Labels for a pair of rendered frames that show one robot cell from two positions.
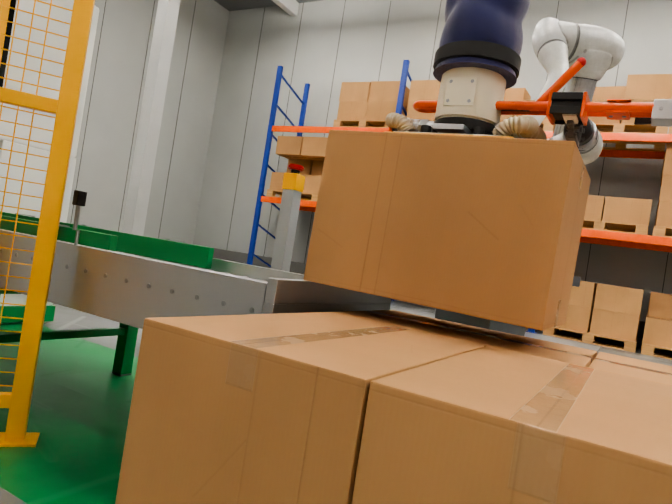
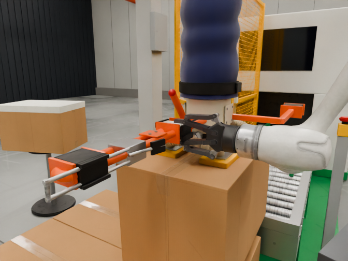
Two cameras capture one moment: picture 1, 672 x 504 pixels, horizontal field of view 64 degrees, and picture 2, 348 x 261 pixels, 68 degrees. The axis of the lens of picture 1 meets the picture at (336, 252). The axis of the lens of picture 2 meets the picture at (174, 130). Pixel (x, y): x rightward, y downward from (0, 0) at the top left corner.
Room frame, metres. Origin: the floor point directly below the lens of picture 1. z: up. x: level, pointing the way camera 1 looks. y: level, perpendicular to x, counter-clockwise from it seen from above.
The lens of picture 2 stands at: (1.34, -1.29, 1.31)
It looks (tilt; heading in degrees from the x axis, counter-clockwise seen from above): 13 degrees down; 91
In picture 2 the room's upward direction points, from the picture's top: straight up
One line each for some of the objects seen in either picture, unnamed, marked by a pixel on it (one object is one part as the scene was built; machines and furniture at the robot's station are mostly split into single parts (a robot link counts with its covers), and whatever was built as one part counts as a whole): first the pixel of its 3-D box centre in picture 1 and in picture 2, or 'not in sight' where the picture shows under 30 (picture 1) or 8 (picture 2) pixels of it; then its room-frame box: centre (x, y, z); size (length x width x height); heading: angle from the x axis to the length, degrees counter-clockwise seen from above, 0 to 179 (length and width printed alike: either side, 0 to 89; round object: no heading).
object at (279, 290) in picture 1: (340, 292); (227, 210); (1.59, -0.03, 0.58); 0.70 x 0.03 x 0.06; 151
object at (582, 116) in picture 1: (568, 108); (174, 129); (1.32, -0.51, 1.13); 0.10 x 0.08 x 0.06; 149
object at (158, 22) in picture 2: not in sight; (159, 32); (1.16, 1.06, 1.62); 0.20 x 0.05 x 0.30; 61
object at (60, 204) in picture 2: not in sight; (51, 176); (0.11, 1.01, 0.31); 0.40 x 0.40 x 0.62
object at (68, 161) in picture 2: not in sight; (79, 166); (1.14, -0.80, 1.12); 0.08 x 0.07 x 0.05; 59
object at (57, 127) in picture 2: not in sight; (44, 124); (0.11, 1.01, 0.82); 0.60 x 0.40 x 0.40; 171
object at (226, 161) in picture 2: not in sight; (230, 145); (1.53, -0.34, 1.03); 0.34 x 0.10 x 0.05; 59
